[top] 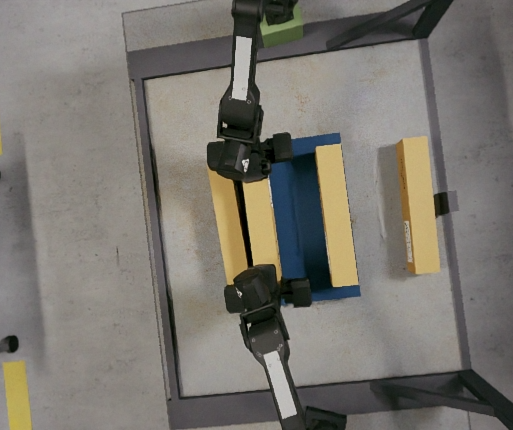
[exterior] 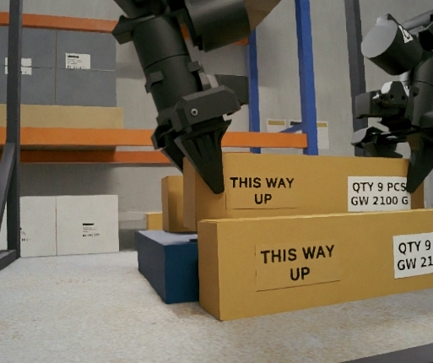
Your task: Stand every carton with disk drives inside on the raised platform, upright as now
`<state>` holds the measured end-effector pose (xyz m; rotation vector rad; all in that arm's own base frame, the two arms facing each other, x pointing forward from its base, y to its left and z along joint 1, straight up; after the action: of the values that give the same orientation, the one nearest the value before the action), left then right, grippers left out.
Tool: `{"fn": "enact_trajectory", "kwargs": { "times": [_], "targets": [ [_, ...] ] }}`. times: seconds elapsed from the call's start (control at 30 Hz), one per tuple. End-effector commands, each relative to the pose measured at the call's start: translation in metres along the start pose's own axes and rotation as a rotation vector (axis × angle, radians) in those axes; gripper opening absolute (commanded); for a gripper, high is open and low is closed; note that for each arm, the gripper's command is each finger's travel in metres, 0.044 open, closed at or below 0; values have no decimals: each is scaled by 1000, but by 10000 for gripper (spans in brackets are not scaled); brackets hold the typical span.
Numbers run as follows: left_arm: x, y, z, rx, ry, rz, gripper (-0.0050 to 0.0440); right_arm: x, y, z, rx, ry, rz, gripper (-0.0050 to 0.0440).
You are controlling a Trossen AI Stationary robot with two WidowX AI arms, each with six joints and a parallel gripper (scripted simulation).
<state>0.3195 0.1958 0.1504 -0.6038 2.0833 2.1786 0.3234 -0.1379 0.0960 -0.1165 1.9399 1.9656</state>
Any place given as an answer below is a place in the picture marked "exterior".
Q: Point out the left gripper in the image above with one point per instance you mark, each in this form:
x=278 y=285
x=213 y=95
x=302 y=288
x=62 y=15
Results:
x=380 y=143

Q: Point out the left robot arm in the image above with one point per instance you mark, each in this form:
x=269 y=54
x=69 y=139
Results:
x=397 y=52

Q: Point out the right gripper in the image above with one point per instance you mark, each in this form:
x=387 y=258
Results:
x=200 y=116

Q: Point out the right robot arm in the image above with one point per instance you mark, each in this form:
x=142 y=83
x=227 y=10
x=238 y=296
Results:
x=156 y=33

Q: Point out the brown cardboard carton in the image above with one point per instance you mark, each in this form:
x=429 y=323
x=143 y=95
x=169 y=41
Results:
x=172 y=204
x=268 y=185
x=250 y=267
x=154 y=221

